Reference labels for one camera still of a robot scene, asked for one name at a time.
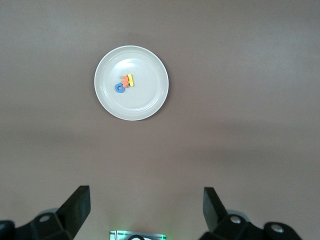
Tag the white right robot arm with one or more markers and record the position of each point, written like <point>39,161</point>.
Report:
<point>136,238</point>

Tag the yellow foam letter h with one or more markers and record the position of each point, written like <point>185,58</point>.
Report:
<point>131,80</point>

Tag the orange foam letter t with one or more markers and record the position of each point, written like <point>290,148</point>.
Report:
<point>125,82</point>

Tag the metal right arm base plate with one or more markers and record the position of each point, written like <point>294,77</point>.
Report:
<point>117,235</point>

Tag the brown paper table cover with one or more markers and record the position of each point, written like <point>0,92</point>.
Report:
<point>225,75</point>

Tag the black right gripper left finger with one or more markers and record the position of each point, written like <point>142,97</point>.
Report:
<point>62,225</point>

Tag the blue foam letter o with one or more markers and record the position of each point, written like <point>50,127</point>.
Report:
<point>116,88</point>

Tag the beige brown plastic plate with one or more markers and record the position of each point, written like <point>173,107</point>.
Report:
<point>145,100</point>

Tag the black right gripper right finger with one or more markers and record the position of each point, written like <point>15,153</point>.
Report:
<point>225,225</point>

